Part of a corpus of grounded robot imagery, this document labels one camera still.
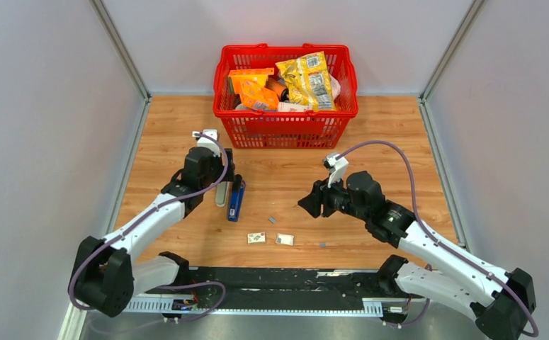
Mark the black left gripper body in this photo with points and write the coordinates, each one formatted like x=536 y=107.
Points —
x=229 y=175

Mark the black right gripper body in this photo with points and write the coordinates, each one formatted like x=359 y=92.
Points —
x=334 y=199

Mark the blue and black stapler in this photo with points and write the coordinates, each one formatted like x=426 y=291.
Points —
x=236 y=198

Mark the grey and white stapler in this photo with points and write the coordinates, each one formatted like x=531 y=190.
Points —
x=222 y=193

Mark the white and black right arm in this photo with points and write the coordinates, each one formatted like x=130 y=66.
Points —
x=499 y=302

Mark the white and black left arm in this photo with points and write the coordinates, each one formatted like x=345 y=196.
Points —
x=106 y=274

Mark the white staple box tray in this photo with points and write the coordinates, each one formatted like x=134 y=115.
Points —
x=285 y=239

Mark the red plastic shopping basket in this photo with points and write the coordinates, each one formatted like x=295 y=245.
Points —
x=284 y=130

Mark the white staple box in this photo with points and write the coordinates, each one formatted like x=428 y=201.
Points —
x=256 y=238

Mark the orange snack packet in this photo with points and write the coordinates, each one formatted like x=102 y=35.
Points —
x=260 y=99

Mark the orange carton box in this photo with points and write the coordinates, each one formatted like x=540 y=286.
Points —
x=238 y=76

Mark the yellow snack bag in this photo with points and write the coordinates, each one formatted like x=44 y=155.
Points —
x=308 y=81

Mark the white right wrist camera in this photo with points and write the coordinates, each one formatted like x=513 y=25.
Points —
x=336 y=166

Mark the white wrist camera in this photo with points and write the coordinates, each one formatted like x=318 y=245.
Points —
x=208 y=138
x=336 y=166

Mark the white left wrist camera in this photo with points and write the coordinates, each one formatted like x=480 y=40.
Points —
x=208 y=138

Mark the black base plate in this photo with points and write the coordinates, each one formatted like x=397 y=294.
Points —
x=288 y=289

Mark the aluminium frame rail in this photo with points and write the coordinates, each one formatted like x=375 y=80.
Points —
x=112 y=32

